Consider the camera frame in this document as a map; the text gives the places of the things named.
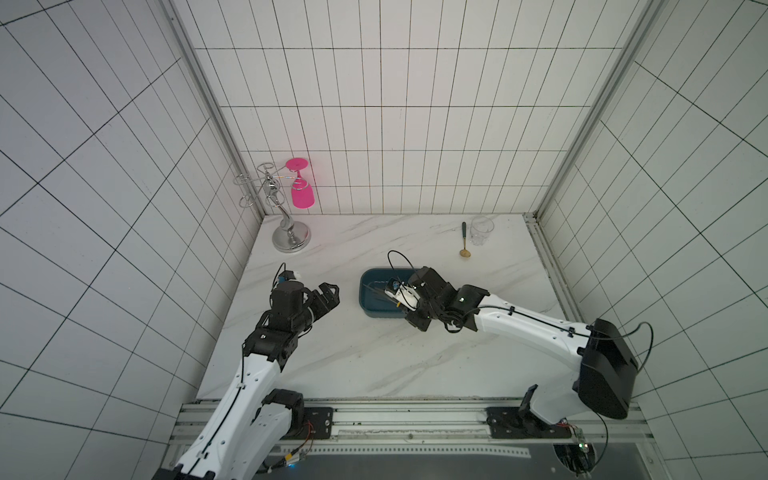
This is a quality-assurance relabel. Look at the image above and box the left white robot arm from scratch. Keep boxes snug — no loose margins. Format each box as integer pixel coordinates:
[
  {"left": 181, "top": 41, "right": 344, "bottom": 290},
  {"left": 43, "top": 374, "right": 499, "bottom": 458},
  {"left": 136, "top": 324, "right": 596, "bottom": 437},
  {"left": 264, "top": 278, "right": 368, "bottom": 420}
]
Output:
[{"left": 153, "top": 279, "right": 340, "bottom": 479}]

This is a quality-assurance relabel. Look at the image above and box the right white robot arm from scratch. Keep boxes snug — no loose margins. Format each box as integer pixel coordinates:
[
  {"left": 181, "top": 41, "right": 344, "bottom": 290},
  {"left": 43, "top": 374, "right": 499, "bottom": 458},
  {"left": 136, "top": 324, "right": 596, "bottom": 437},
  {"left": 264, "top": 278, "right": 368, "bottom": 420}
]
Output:
[{"left": 385, "top": 267, "right": 640, "bottom": 425}]

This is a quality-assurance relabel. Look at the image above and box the teal plastic storage box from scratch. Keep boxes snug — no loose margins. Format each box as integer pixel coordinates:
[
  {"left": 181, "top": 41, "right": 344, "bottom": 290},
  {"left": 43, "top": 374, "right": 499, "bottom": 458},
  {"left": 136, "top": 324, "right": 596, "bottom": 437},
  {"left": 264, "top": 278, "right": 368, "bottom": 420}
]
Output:
[{"left": 359, "top": 268, "right": 415, "bottom": 319}]

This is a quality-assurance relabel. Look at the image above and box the chrome glass holder stand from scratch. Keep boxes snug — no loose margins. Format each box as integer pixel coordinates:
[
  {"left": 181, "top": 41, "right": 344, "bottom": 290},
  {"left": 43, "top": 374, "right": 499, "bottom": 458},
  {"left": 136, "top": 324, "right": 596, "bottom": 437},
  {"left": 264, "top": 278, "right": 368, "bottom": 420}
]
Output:
[{"left": 233, "top": 162, "right": 311, "bottom": 253}]

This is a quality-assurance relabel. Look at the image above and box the clear glass cup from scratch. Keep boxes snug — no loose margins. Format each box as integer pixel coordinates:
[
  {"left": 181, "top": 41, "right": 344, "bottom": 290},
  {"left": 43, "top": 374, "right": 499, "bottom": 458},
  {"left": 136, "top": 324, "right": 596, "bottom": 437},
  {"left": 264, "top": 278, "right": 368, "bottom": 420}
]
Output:
[{"left": 470, "top": 216, "right": 495, "bottom": 246}]

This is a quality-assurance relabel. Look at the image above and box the pink plastic wine glass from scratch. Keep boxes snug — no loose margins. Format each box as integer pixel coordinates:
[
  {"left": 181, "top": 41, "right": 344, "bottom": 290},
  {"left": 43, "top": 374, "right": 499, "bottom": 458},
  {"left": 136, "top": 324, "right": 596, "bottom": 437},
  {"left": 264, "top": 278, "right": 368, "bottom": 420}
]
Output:
[{"left": 286, "top": 157, "right": 315, "bottom": 209}]

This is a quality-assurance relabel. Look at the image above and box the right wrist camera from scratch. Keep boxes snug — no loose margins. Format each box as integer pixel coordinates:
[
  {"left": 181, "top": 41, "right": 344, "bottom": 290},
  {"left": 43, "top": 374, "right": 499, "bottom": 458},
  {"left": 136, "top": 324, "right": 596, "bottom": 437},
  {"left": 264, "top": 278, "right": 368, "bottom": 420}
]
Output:
[{"left": 385, "top": 286, "right": 419, "bottom": 311}]

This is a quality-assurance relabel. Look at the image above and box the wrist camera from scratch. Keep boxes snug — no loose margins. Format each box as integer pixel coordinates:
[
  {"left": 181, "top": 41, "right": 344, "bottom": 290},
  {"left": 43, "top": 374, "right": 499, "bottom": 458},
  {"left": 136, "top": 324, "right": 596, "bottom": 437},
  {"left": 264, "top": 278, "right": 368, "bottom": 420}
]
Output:
[
  {"left": 275, "top": 270, "right": 297, "bottom": 284},
  {"left": 385, "top": 286, "right": 419, "bottom": 311}
]

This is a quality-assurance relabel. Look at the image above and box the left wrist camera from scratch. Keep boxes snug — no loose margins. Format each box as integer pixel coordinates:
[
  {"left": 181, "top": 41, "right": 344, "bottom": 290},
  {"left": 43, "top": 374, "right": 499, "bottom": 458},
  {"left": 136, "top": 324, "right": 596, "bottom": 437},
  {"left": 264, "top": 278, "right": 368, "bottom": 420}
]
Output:
[{"left": 275, "top": 270, "right": 297, "bottom": 284}]

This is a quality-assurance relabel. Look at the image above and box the gold spoon black handle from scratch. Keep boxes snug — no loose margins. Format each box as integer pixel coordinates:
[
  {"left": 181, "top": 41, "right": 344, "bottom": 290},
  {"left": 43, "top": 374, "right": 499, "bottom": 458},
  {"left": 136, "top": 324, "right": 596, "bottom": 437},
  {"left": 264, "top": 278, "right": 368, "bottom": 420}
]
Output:
[{"left": 460, "top": 222, "right": 471, "bottom": 258}]

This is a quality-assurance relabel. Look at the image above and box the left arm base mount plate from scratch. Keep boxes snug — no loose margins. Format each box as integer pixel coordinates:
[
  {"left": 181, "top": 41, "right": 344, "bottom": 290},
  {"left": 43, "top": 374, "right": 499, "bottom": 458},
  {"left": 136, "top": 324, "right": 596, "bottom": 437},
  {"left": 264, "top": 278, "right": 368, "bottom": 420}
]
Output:
[{"left": 282, "top": 407, "right": 335, "bottom": 440}]

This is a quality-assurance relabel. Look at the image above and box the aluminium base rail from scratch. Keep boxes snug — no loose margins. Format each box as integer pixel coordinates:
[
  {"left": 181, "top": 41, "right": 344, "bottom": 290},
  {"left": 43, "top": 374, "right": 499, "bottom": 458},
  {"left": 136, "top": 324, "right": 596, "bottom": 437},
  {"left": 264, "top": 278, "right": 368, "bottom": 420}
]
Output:
[{"left": 170, "top": 397, "right": 649, "bottom": 460}]

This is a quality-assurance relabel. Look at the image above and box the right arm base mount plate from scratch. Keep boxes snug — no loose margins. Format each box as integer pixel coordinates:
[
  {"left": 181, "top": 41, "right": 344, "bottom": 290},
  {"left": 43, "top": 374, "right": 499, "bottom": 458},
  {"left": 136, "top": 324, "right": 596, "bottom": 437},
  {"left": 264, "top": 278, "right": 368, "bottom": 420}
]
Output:
[{"left": 485, "top": 407, "right": 572, "bottom": 440}]

